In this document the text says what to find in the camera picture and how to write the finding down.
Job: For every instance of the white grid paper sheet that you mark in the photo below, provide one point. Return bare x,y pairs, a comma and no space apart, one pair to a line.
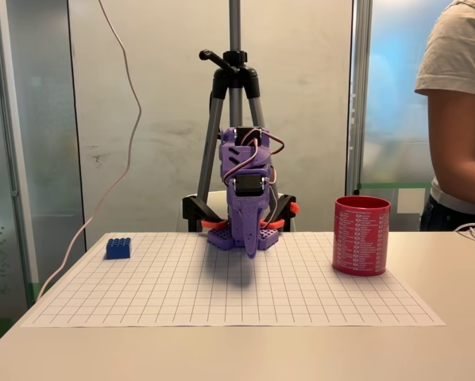
182,293

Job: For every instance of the metal partition post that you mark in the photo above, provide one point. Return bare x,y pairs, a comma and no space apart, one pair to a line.
11,139
358,99

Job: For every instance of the grey camera tripod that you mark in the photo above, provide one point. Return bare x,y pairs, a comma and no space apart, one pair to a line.
234,24

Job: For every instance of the purple robot arm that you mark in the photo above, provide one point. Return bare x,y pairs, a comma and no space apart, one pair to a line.
237,152

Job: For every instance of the person in beige t-shirt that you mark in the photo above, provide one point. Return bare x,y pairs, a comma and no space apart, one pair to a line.
460,43

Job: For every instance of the red cup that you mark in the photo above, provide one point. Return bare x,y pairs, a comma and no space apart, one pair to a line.
360,238

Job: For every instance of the blue toy brick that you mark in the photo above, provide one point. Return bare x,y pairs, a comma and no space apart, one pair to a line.
118,249

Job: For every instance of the black orange table clamp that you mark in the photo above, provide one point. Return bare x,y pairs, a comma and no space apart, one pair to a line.
287,210
193,208

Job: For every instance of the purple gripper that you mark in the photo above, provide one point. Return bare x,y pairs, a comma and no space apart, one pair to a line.
247,206

